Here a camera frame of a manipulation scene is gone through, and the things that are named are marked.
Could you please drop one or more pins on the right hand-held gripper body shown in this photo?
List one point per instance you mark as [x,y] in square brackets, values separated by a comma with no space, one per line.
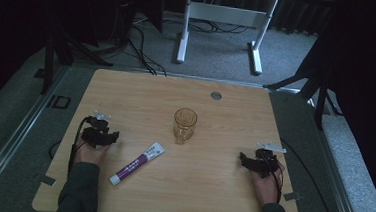
[265,160]

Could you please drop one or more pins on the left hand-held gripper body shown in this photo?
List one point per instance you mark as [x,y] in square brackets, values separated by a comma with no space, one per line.
[95,133]

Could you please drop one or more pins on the purple and white toothpaste tube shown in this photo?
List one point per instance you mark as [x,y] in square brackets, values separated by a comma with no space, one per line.
[137,164]

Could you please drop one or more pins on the clear amber glass mug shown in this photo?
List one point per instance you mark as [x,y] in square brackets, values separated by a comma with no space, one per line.
[184,126]

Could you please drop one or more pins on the person's left hand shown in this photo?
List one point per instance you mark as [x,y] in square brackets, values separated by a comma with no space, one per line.
[89,154]

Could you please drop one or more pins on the person's right hand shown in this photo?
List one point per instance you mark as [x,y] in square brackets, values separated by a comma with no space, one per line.
[267,188]

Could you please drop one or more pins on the grey tape piece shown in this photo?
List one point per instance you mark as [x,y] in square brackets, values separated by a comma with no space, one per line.
[292,196]
[44,179]

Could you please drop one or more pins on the round grey table grommet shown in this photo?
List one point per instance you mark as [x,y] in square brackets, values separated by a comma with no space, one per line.
[216,95]

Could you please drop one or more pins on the black tripod stand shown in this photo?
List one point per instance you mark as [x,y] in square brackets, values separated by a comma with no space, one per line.
[314,81]
[56,53]

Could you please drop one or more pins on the black computer tower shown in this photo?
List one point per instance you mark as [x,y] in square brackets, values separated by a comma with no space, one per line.
[124,11]

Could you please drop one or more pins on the long metal floor rail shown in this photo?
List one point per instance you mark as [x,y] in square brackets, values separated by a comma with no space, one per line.
[334,183]
[9,140]

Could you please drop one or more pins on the white metal desk frame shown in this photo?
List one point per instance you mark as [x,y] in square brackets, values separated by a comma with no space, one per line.
[222,14]

